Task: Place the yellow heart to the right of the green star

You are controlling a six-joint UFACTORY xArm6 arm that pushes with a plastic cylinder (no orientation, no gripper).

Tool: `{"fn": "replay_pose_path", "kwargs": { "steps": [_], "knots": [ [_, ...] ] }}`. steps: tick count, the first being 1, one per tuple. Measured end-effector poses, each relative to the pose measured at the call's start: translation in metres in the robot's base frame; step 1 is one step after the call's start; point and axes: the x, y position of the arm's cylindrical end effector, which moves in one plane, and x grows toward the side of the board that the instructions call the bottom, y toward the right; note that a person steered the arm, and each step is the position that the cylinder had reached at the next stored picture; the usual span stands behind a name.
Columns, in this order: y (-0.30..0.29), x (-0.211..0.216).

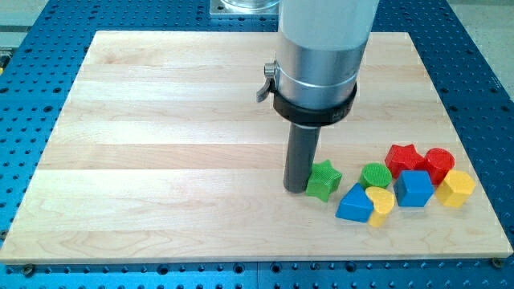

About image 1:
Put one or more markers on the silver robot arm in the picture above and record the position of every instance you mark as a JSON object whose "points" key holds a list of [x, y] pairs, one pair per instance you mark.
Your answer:
{"points": [[320, 48]]}

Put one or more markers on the red cylinder block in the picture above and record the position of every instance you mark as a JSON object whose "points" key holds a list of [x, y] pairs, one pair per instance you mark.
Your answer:
{"points": [[438, 162]]}

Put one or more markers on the light wooden board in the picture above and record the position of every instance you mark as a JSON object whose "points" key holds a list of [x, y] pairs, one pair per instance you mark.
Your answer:
{"points": [[161, 154]]}

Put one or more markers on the green cylinder block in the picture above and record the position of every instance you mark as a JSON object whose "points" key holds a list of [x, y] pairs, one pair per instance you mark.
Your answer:
{"points": [[375, 174]]}

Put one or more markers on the blue triangle block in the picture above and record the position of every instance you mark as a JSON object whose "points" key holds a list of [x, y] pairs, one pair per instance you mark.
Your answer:
{"points": [[355, 205]]}

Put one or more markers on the yellow heart block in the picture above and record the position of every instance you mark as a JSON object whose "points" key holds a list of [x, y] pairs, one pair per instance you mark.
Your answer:
{"points": [[383, 203]]}

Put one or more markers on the red star block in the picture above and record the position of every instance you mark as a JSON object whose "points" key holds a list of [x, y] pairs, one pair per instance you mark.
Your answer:
{"points": [[402, 157]]}

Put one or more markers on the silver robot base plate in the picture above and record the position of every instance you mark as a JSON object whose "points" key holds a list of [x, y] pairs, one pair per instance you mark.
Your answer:
{"points": [[243, 7]]}

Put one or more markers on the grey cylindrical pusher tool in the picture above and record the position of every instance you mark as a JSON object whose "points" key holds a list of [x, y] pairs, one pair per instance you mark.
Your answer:
{"points": [[302, 143]]}

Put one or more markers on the yellow hexagon block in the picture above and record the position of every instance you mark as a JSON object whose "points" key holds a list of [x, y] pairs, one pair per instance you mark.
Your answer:
{"points": [[457, 186]]}

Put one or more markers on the green star block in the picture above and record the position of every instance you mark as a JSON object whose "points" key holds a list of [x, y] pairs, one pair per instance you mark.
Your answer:
{"points": [[323, 180]]}

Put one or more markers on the blue cube block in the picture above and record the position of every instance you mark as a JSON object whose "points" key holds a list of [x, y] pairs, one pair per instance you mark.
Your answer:
{"points": [[413, 188]]}

